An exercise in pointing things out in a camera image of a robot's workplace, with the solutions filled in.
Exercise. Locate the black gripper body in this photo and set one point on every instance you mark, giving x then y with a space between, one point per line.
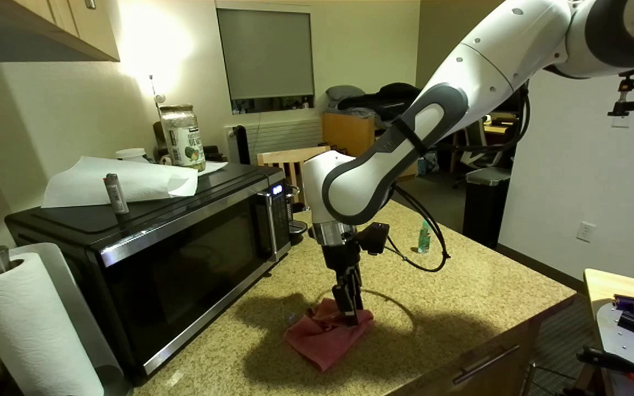
342 265

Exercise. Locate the pink towel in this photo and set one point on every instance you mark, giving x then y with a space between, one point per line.
320 343

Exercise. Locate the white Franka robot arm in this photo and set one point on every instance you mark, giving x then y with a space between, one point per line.
479 72

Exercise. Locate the white paper towel roll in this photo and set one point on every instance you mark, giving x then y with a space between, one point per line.
23 331

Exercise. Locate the black coffee maker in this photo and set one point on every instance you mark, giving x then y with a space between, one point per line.
295 220

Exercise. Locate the green hand sanitizer bottle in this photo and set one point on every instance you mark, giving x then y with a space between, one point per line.
426 237

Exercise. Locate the wooden slatted chair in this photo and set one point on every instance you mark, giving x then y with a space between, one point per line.
284 157

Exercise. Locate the wooden drawer unit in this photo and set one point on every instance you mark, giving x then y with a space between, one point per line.
346 132

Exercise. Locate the white baseboard heater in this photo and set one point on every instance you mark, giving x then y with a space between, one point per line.
280 135

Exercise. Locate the black bin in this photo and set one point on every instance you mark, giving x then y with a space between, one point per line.
484 211

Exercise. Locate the black water bottle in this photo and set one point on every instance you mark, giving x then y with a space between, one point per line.
240 145

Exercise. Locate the black microwave oven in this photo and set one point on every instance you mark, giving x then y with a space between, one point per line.
186 271

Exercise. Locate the wooden base cabinet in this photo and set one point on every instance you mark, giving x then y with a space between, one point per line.
506 343

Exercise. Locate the gray office chair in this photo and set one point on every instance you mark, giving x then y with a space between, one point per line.
488 176

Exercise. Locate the gray bag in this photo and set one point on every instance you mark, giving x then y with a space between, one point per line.
342 94

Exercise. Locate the black bag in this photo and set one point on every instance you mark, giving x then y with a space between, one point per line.
385 94

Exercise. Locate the wooden desk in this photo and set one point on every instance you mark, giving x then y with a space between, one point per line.
500 126

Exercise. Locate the window with gray blind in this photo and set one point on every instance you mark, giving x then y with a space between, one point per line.
264 56

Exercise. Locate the gray cylindrical tube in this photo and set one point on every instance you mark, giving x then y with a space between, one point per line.
116 193

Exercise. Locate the white bowl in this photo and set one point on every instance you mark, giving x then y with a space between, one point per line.
131 154

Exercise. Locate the brown wooden door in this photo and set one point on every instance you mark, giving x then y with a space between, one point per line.
439 36

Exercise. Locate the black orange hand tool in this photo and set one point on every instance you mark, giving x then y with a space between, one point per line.
611 362

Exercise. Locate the white paper sheet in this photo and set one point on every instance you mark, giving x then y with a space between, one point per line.
81 183

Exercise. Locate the wooden upper cabinets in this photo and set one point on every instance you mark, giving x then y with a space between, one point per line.
75 17

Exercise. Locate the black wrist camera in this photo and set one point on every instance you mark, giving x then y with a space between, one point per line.
374 237

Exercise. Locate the white wall outlet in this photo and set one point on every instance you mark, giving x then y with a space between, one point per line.
586 232

